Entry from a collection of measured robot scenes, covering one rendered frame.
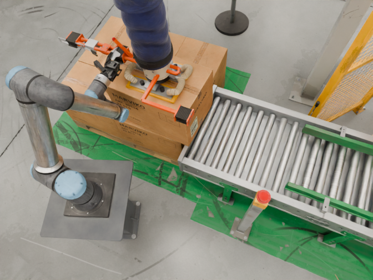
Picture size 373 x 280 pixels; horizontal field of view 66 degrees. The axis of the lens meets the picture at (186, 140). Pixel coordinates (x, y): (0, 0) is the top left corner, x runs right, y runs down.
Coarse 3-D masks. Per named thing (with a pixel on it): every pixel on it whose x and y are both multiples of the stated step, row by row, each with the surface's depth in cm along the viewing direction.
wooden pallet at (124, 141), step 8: (224, 80) 288; (88, 128) 282; (96, 128) 269; (104, 136) 279; (112, 136) 278; (128, 144) 270; (136, 144) 260; (144, 152) 270; (152, 152) 268; (168, 160) 264; (176, 160) 250
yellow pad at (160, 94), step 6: (138, 78) 181; (144, 78) 181; (132, 84) 179; (138, 84) 178; (144, 84) 178; (162, 84) 178; (138, 90) 177; (144, 90) 177; (162, 90) 172; (156, 96) 174; (162, 96) 174; (168, 96) 173; (174, 96) 173; (174, 102) 172
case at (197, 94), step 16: (128, 64) 189; (192, 64) 185; (192, 80) 180; (208, 80) 182; (112, 96) 193; (128, 96) 180; (192, 96) 174; (208, 96) 198; (144, 112) 189; (160, 112) 177; (160, 128) 200; (176, 128) 187; (192, 128) 193
